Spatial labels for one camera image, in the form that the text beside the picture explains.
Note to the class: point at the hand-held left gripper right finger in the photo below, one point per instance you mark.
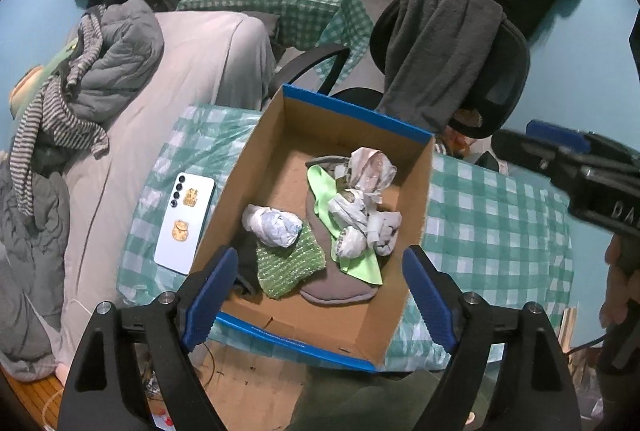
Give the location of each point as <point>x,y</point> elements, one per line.
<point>430,301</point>

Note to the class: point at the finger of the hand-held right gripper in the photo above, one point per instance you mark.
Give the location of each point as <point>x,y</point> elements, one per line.
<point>555,136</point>
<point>525,151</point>

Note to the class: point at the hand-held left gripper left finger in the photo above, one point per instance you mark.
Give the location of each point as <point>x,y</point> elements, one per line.
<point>210,296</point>

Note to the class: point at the black sock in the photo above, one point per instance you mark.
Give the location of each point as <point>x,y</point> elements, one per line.
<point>246,271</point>

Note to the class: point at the small grey sock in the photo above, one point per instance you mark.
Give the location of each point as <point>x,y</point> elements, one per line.
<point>387,231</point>

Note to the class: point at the green knitted dishcloth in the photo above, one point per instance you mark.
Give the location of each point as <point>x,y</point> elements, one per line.
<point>287,268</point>

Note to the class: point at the large grey-brown sock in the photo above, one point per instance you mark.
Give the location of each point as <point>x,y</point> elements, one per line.
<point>340,293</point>

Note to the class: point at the white cloth bundle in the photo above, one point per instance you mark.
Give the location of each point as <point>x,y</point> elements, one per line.
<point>275,226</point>

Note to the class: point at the patterned knotted cloth bundle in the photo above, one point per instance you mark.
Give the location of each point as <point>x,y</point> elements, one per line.
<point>370,171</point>

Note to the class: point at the cardboard box with blue rim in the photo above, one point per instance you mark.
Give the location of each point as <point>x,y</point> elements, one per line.
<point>290,161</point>

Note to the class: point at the lime green cloth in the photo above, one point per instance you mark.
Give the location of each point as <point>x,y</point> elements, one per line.
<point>320,183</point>

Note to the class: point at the person's right hand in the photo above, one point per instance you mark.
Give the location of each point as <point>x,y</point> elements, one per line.
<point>620,281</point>

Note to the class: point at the orange patterned bag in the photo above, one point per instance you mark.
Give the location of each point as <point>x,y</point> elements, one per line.
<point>462,136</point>

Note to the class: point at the white smartphone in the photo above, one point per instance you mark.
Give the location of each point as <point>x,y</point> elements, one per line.
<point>185,223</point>

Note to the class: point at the black office chair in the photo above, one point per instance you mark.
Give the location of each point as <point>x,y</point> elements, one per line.
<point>510,66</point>

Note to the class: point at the green checked tablecloth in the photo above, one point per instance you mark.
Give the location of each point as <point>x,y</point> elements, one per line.
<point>500,236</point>

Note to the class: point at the person's olive trousers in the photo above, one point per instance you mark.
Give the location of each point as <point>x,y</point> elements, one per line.
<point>375,401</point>

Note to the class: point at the dark grey fleece garment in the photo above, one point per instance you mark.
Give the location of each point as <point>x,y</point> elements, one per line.
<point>440,46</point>

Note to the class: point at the dark grey quilted coat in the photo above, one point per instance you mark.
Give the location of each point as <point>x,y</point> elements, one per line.
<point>30,271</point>

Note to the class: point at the grey striped garment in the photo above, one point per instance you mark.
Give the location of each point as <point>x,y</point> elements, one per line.
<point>55,121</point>

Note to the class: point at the bed with grey sheet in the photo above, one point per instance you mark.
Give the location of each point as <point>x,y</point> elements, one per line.
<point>200,56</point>

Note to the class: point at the grey puffer jacket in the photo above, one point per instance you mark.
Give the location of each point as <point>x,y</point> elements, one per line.
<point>125,51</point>

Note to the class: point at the table with green checked cloth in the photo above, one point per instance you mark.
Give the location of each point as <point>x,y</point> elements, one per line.
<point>290,6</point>

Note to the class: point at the green pillow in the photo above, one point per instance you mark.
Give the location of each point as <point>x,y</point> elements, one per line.
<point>30,81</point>

